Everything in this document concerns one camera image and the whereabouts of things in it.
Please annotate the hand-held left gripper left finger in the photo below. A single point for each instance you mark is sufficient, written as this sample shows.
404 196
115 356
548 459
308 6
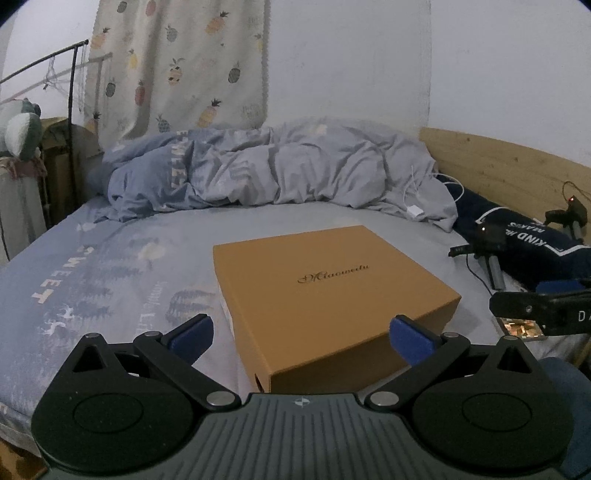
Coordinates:
194 337

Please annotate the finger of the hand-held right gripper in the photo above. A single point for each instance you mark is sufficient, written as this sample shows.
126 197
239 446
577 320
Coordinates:
561 286
517 304

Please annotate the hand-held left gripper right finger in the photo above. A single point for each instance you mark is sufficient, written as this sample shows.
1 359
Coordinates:
411 341

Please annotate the brown cardboard box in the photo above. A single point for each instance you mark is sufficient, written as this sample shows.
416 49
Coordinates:
226 308

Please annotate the orange cardboard box lid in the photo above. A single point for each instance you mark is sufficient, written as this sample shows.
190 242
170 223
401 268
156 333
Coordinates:
332 286

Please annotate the smartphone with lit screen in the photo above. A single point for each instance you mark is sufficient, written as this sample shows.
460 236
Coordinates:
521 330

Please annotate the navy printed pillow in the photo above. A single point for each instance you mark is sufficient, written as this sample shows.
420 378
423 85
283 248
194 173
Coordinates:
531 258

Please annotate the black device with red light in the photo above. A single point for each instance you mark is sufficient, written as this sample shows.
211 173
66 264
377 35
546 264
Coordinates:
570 214

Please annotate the black device on tripod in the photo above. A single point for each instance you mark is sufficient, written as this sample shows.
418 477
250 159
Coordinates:
489 233

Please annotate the dark blue cloth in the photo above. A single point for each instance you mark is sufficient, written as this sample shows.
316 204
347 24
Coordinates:
568 397

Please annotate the grey printed bed sheet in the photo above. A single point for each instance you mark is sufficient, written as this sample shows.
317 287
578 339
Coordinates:
138 258

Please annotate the wooden headboard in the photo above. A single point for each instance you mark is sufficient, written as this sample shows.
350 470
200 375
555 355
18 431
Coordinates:
498 161

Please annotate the grey blue duvet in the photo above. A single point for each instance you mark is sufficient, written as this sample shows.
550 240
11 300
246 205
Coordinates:
300 170

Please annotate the brown carton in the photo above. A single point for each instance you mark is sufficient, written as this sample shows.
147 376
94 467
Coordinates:
57 175

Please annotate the pink cloth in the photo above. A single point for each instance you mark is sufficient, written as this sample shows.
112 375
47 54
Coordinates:
23 168

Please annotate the grey white plush toy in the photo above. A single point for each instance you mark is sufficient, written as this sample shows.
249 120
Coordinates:
21 134

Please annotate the pineapple print curtain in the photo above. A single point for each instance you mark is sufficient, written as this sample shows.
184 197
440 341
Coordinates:
184 60

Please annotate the black metal rack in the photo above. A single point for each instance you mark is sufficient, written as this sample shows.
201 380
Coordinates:
72 83

